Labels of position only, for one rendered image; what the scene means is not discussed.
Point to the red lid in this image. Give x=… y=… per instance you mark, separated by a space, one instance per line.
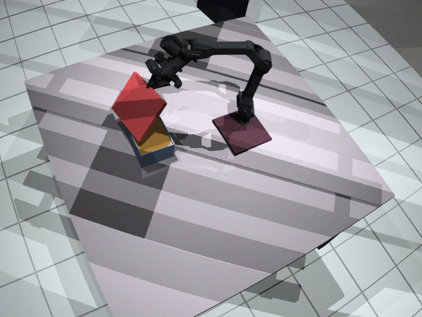
x=138 y=107

